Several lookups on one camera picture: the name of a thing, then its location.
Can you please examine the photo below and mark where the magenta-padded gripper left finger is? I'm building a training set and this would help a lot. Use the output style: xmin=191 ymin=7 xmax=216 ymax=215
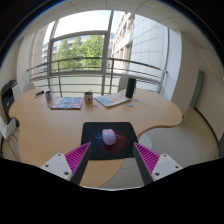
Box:
xmin=40 ymin=142 xmax=93 ymax=186

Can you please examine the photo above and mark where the lilac and pink computer mouse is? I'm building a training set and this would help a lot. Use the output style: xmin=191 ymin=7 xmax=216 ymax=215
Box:
xmin=101 ymin=128 xmax=117 ymax=146

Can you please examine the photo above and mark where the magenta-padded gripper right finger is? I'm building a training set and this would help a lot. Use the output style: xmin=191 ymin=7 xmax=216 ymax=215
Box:
xmin=132 ymin=142 xmax=184 ymax=186

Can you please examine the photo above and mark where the colourful closed magazine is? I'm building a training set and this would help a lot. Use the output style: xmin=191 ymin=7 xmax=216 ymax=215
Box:
xmin=49 ymin=96 xmax=84 ymax=111

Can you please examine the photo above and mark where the black and white printer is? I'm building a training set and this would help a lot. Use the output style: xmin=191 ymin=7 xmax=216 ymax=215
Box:
xmin=0 ymin=78 xmax=19 ymax=114

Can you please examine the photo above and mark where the small dark blue stapler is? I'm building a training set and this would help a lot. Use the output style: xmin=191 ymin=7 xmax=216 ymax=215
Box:
xmin=34 ymin=89 xmax=45 ymax=99

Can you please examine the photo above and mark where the white chair with wooden legs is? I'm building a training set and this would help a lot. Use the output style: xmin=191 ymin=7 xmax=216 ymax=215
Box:
xmin=0 ymin=116 xmax=19 ymax=158

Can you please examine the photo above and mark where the grey cup with red mark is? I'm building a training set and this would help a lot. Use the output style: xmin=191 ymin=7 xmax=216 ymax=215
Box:
xmin=83 ymin=90 xmax=94 ymax=104

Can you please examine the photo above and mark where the black cylinder bottle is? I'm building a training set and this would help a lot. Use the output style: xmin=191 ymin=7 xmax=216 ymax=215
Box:
xmin=125 ymin=77 xmax=137 ymax=99

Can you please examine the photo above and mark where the pale blue open booklet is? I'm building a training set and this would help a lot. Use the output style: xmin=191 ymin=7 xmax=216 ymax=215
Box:
xmin=94 ymin=92 xmax=131 ymax=109

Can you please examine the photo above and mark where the black mouse pad, red-blue print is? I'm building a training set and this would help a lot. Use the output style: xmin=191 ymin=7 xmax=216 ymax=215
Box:
xmin=80 ymin=121 xmax=139 ymax=161

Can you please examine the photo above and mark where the grey metal balcony railing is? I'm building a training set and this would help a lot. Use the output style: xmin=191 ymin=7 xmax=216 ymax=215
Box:
xmin=26 ymin=57 xmax=168 ymax=96

